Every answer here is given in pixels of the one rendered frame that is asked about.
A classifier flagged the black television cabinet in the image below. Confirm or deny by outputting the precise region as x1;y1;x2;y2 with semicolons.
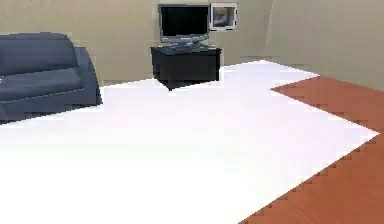
150;44;223;92

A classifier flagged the black television set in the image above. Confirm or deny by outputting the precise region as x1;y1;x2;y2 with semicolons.
157;3;211;51

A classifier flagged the dark grey sofa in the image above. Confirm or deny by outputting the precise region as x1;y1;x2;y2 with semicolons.
0;31;103;126

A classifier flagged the white framed wall picture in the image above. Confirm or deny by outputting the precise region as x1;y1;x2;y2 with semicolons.
209;2;239;32

